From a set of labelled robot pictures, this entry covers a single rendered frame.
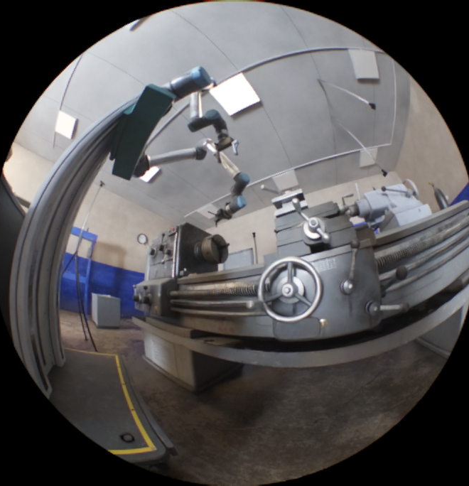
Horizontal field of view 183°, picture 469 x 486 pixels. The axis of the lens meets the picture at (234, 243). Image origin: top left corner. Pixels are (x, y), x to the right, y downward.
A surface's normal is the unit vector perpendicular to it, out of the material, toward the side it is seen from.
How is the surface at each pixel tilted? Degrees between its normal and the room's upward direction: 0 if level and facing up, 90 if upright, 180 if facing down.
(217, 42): 180
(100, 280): 90
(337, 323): 90
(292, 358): 90
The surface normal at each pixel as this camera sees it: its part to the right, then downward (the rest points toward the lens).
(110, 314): 0.89, -0.21
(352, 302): -0.54, -0.29
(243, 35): 0.05, 0.93
